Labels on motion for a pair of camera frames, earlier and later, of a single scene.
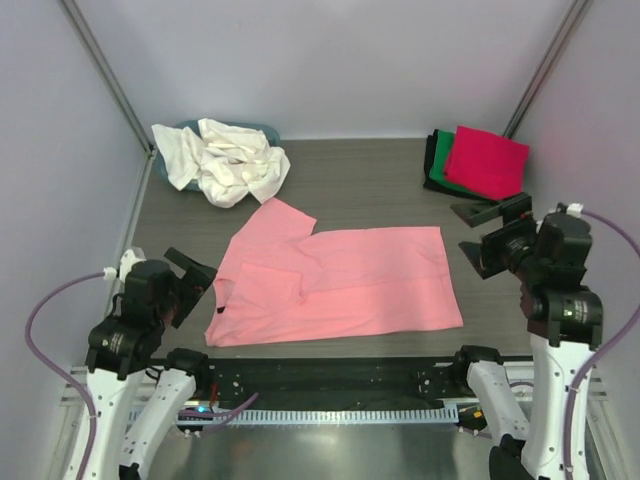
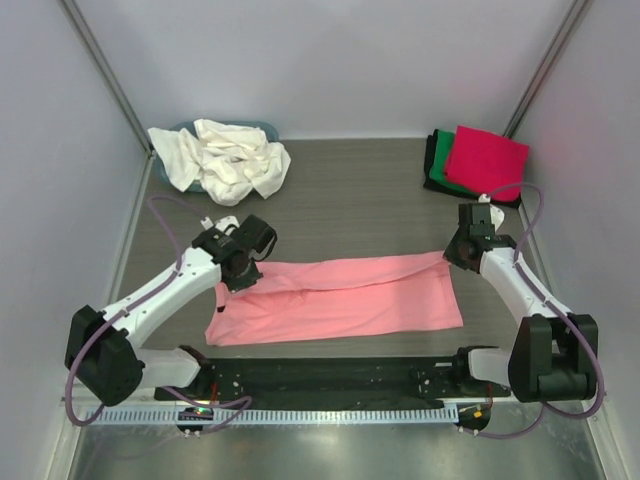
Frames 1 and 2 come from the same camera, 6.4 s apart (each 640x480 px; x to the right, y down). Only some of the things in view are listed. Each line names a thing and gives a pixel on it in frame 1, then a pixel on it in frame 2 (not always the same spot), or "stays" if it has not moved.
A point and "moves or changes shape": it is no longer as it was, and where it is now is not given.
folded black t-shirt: (432, 183) stays
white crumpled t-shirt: (223, 159) stays
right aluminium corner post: (576, 17) stays
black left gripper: (193, 283) to (250, 279)
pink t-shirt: (284, 280) moves or changes shape
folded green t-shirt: (444, 144) stays
